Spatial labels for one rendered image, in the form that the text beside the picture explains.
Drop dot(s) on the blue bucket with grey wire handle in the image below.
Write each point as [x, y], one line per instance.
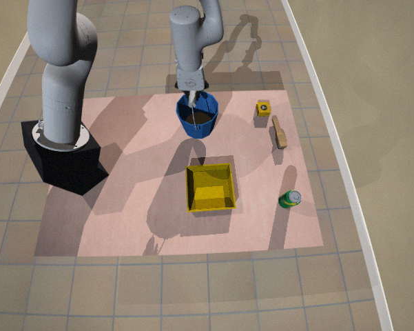
[198, 117]

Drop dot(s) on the tan wooden brush with black bristles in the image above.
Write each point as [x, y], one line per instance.
[280, 138]

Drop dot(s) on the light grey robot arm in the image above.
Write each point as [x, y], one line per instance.
[62, 37]

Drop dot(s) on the green drink can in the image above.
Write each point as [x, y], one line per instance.
[289, 199]

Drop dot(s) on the yellow square tray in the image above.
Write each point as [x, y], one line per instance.
[209, 187]

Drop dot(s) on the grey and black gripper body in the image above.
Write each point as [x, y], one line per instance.
[191, 80]

